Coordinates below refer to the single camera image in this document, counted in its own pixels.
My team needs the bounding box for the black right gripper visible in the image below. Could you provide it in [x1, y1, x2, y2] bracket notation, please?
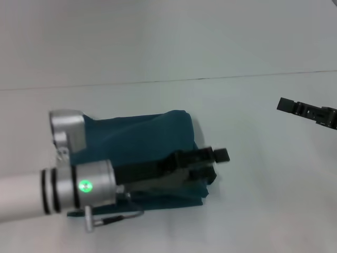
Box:
[276, 97, 337, 132]

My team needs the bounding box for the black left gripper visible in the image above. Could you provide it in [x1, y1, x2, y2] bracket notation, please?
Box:
[113, 146, 231, 192]

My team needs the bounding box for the teal t-shirt with FREE print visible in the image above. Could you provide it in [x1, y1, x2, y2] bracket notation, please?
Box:
[66, 110, 219, 219]

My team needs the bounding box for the grey left gripper cable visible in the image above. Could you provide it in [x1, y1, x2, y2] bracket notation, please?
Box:
[67, 205, 145, 233]

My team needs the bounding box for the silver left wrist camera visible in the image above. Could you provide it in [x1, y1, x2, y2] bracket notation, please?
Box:
[48, 109, 88, 162]

